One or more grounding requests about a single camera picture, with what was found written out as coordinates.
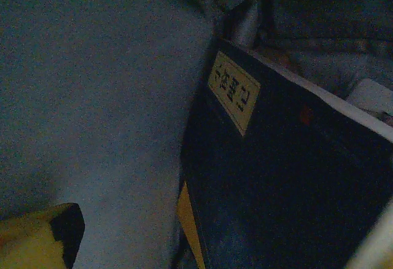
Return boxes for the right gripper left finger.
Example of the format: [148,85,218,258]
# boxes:
[0,203,86,269]

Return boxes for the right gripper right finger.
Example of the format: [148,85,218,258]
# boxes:
[343,201,393,269]

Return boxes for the navy book with yellow label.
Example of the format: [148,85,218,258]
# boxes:
[179,37,393,269]

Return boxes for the navy blue backpack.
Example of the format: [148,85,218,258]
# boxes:
[0,0,393,269]

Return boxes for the yellow paperback book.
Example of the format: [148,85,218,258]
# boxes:
[176,181,206,269]

